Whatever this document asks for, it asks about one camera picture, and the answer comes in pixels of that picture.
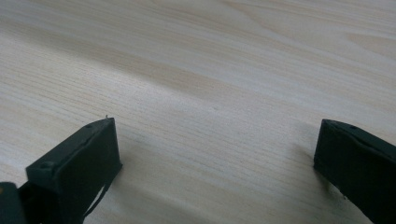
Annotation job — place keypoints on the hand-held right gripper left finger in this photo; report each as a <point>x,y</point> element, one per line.
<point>77,165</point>

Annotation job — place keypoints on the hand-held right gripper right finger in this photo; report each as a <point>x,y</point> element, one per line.
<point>358,165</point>

